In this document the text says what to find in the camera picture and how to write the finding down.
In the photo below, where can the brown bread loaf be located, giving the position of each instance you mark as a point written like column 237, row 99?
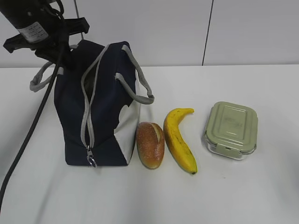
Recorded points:
column 150, row 144

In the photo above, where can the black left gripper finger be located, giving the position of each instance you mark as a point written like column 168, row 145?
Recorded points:
column 52, row 54

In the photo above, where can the navy blue lunch bag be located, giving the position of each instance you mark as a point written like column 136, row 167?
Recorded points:
column 98, row 104

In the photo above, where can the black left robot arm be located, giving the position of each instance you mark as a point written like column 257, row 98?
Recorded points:
column 22, row 13

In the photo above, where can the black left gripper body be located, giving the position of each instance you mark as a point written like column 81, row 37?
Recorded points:
column 36, row 37

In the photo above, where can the green lidded food container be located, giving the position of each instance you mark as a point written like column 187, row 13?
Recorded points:
column 231, row 130

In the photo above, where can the yellow banana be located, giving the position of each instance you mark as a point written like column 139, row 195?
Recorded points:
column 178, row 148

